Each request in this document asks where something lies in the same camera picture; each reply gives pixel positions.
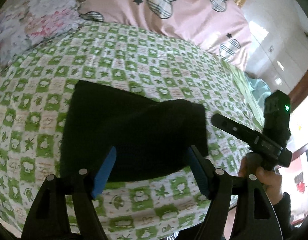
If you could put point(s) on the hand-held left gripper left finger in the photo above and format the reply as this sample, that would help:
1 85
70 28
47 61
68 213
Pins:
105 172

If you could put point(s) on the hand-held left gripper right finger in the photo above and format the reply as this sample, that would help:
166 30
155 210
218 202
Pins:
200 172

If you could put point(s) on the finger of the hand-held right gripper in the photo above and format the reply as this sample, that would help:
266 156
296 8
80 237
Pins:
231 126

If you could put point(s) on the black pants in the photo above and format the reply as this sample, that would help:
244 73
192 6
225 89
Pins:
131 130

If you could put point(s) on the person's right forearm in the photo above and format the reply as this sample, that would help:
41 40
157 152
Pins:
285 212

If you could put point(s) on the person's right hand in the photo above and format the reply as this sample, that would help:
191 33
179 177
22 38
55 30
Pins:
266 180

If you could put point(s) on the teal patterned cloth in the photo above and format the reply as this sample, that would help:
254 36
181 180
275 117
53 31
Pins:
258 87

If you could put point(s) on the red paper decoration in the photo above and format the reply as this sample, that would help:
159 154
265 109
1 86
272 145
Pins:
300 183

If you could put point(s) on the white wardrobe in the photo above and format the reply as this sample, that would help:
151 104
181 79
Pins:
276 35

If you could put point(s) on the green checkered bedsheet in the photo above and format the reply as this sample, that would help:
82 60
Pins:
134 62

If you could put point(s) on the pink duvet with plaid hearts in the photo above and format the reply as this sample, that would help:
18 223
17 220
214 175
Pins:
119 5

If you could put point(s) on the floral ruffled pillow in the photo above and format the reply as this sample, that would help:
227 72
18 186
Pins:
31 22

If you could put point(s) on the brown wooden door frame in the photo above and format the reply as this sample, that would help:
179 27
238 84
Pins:
303 92

